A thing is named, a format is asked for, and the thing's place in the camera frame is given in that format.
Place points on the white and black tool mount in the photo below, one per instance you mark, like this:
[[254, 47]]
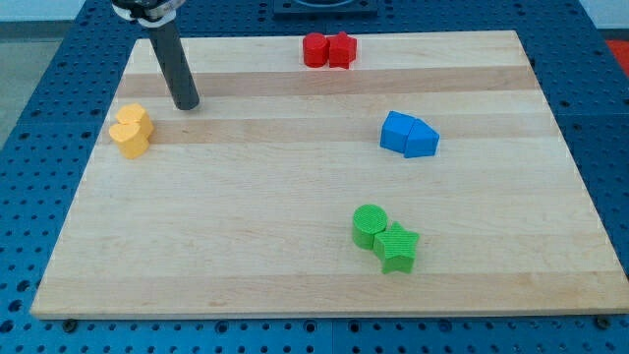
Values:
[[148, 13]]

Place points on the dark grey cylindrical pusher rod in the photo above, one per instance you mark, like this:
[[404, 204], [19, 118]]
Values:
[[171, 57]]

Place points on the yellow hexagon block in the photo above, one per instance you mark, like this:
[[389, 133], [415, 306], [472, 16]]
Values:
[[135, 113]]

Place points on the yellow heart block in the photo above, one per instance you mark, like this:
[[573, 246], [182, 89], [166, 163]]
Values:
[[129, 139]]

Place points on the red cylinder block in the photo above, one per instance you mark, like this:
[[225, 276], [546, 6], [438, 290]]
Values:
[[315, 49]]

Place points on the red star block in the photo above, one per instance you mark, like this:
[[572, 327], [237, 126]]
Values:
[[342, 50]]

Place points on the blue cube block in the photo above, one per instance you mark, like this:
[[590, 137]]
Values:
[[395, 131]]

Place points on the green cylinder block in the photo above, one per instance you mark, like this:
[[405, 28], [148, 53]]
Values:
[[367, 221]]

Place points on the blue pentagon block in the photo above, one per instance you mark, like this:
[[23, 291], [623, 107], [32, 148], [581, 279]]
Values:
[[422, 140]]

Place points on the light wooden board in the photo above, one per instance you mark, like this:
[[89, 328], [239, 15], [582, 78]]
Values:
[[243, 206]]

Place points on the green star block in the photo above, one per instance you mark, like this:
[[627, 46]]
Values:
[[396, 248]]

